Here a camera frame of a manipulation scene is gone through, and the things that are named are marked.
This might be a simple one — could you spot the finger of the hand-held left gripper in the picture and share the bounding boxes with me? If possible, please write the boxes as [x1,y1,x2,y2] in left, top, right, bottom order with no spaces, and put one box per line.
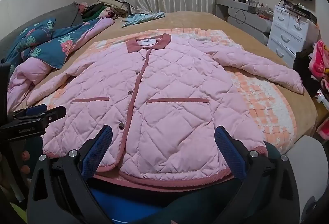
[24,105,48,118]
[38,105,67,127]

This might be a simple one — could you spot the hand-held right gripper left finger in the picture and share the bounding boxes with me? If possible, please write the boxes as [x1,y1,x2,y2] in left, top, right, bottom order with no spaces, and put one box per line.
[27,125,114,224]

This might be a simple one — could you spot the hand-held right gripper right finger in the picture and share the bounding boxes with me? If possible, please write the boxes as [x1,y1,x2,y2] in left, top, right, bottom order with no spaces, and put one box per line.
[214,125,300,224]

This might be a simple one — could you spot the pink quilted jacket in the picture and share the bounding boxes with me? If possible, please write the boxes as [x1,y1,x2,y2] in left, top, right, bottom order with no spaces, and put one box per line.
[26,33,305,187]

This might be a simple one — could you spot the pile of mixed clothes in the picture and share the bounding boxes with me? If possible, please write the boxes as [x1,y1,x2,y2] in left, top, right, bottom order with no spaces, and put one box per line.
[80,0,134,20]

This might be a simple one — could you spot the person's left hand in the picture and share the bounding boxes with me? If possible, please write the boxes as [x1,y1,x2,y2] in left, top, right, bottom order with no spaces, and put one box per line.
[20,149,32,174]

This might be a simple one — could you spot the orange checked blanket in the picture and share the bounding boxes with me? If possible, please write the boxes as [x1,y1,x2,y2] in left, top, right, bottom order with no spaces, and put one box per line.
[46,28,297,181]

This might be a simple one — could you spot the blue floral quilt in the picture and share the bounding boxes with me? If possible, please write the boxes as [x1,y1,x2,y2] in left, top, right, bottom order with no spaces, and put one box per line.
[5,17,115,111]

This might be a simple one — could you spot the grey headboard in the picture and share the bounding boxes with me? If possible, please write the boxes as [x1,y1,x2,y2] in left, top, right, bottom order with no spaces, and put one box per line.
[0,2,83,42]

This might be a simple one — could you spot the dark garment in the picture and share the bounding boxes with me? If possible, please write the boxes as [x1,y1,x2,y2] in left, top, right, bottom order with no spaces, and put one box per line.
[293,48,322,104]

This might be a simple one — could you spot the light blue cloth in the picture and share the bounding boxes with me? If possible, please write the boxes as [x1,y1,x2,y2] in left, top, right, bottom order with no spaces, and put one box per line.
[121,11,166,28]

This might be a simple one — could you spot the grey cluttered desk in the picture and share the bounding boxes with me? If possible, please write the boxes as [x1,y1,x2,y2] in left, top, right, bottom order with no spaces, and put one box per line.
[216,0,273,46]

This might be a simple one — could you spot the pink cartoon blanket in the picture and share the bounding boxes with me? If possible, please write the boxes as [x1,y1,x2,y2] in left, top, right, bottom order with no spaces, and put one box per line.
[308,39,329,81]

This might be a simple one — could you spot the white drawer cabinet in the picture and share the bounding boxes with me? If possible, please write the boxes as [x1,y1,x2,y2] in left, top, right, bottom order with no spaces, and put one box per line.
[267,5,319,68]

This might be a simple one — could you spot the tan bed cover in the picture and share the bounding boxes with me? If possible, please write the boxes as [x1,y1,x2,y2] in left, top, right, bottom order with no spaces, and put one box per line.
[0,10,318,155]

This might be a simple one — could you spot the black flat box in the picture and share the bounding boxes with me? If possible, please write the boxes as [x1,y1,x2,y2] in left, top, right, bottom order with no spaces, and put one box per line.
[283,0,318,22]

